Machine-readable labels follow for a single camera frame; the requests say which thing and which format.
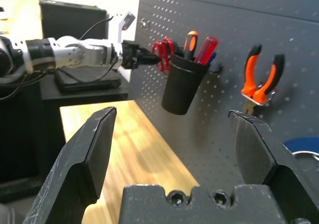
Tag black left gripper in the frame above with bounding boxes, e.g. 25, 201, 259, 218
121, 40, 161, 70

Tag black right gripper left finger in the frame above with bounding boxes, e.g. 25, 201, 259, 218
23, 106, 117, 224

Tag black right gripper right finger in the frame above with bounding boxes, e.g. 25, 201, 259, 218
228, 109, 319, 224

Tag red handled scissors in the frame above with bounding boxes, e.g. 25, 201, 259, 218
151, 38, 175, 72

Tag red handled screwdriver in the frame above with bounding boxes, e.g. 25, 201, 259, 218
193, 36, 219, 65

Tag orange black pliers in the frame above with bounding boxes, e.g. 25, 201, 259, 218
241, 44, 285, 115

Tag grey metal pegboard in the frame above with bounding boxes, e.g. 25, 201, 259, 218
128, 0, 319, 192

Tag orange black screwdriver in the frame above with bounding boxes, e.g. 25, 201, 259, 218
183, 30, 199, 60

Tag black plastic cup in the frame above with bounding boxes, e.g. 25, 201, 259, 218
161, 52, 224, 115

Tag blue tape roll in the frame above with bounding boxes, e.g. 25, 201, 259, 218
283, 136, 319, 172

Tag black flat equipment case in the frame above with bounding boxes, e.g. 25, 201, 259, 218
54, 66, 123, 93

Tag black box cabinet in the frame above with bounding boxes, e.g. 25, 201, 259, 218
38, 0, 110, 42

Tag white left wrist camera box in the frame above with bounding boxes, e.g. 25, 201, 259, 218
107, 10, 137, 44

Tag metal wire pliers holder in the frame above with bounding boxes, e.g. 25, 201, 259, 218
245, 83, 277, 107

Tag blue handled screwdriver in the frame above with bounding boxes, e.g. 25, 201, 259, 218
206, 51, 217, 65

